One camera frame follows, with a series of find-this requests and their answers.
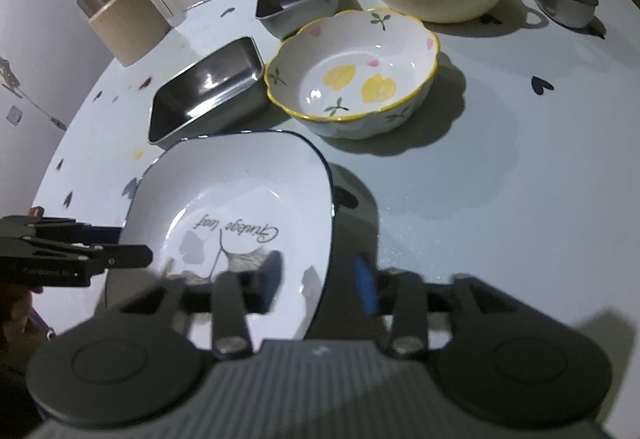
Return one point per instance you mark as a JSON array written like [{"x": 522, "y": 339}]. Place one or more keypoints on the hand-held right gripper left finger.
[{"x": 272, "y": 280}]

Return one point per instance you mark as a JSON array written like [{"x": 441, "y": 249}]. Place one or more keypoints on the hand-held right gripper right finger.
[{"x": 365, "y": 286}]

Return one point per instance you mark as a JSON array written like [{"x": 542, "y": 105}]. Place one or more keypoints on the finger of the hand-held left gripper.
[
  {"x": 125, "y": 256},
  {"x": 60, "y": 226}
]

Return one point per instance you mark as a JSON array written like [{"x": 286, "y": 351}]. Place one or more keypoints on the white square plate blue rim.
[{"x": 240, "y": 199}]

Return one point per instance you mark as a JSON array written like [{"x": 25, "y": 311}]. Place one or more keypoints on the large rectangular steel tray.
[{"x": 205, "y": 84}]

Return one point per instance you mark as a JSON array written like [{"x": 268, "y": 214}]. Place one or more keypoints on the floral bowl yellow rim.
[{"x": 350, "y": 69}]

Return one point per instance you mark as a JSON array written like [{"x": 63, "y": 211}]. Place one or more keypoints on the person's left hand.
[{"x": 25, "y": 314}]

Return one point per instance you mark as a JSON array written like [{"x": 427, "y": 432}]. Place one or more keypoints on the beige canister steel lid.
[{"x": 130, "y": 29}]

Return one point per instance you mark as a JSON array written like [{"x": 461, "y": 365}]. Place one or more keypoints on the wall socket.
[{"x": 14, "y": 115}]

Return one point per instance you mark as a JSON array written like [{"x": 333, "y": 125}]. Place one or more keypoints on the wooden tree wall decoration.
[{"x": 7, "y": 75}]

